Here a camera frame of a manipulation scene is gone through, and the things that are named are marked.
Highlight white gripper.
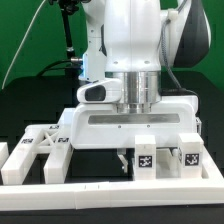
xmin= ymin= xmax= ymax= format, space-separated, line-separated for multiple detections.
xmin=70 ymin=95 xmax=198 ymax=173

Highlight white chair seat block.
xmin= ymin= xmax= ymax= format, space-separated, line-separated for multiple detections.
xmin=155 ymin=148 xmax=179 ymax=179

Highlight white chair back frame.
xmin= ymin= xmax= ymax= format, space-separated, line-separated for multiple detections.
xmin=1 ymin=124 xmax=73 ymax=185

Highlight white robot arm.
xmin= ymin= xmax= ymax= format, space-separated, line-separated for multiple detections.
xmin=71 ymin=0 xmax=210 ymax=178

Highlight white L-shaped border fence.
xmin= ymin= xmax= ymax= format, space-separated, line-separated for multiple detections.
xmin=0 ymin=156 xmax=224 ymax=211

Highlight white part at left edge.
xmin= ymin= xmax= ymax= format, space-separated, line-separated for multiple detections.
xmin=0 ymin=142 xmax=9 ymax=169

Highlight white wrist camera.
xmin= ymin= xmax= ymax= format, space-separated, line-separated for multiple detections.
xmin=77 ymin=78 xmax=122 ymax=103

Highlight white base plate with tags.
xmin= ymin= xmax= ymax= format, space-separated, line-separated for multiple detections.
xmin=58 ymin=108 xmax=75 ymax=125

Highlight black cable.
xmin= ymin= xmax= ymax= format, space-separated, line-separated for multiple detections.
xmin=35 ymin=59 xmax=84 ymax=78

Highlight white cable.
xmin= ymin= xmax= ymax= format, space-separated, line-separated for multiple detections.
xmin=1 ymin=0 xmax=48 ymax=90

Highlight black camera stand pole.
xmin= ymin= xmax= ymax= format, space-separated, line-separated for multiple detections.
xmin=48 ymin=0 xmax=80 ymax=59

